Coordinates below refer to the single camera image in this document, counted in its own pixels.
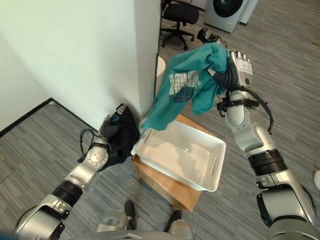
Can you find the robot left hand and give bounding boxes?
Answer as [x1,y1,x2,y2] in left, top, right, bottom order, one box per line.
[99,113,126,140]

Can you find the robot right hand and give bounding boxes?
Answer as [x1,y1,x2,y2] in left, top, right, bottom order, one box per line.
[209,50,253,91]

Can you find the black printed garment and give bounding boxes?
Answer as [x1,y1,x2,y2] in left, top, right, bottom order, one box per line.
[76,102,141,173]

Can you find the teal printed t-shirt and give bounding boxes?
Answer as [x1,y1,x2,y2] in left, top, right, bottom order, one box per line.
[140,42,229,131]

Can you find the white plastic laundry basket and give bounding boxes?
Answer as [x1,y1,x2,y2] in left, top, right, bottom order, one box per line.
[130,119,227,193]

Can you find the white washing machine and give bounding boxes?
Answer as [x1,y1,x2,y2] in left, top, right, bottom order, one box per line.
[203,0,249,34]

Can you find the white appliance cabinet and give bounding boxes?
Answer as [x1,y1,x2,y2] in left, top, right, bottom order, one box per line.
[238,0,260,26]

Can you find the black office chair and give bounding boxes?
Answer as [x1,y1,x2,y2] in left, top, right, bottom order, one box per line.
[159,0,207,51]

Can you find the brown cardboard box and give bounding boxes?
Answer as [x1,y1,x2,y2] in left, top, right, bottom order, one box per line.
[132,113,219,212]

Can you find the robot body and legs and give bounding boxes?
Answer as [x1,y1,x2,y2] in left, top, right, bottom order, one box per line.
[95,199,196,240]

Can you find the black device with cables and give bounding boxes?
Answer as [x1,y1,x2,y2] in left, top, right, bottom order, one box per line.
[196,28,227,48]

